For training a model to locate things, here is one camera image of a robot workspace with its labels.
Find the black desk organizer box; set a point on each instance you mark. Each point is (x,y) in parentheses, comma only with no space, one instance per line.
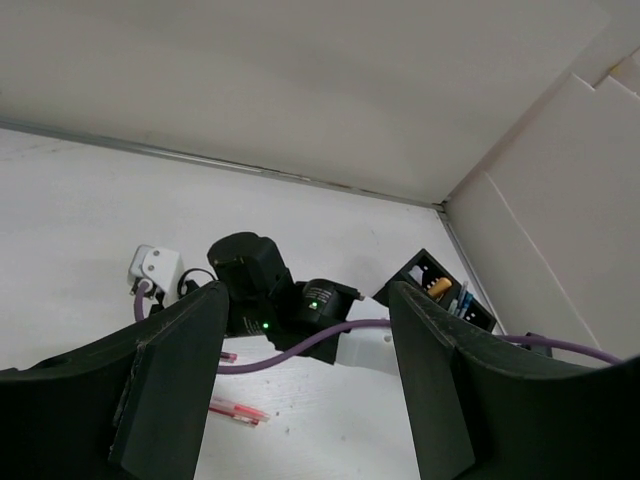
(429,276)

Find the aluminium side rail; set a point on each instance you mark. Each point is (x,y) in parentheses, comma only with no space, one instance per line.
(473,278)

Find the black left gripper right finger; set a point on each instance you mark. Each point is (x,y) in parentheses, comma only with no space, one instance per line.
(483,408)

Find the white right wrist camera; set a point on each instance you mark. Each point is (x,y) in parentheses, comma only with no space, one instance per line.
(160,268)

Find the purple pink highlighter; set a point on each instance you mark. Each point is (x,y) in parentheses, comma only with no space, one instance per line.
(416,273)

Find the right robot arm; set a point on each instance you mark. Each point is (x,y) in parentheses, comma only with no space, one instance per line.
(364,340)

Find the blue ink refill pen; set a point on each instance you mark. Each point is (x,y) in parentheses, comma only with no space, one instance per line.
(465,302)

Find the red gel pen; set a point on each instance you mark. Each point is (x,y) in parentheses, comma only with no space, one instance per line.
(238,412)

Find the orange highlighter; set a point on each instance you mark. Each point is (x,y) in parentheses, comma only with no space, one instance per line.
(439,288)

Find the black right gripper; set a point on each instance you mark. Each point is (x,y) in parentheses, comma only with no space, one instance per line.
(265,299)

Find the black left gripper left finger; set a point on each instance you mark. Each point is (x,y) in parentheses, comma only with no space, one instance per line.
(131,405)

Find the pink ink refill pen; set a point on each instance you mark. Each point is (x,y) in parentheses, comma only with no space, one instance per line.
(227,357)

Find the aluminium back rail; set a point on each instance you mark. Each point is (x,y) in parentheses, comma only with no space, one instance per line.
(195,159)

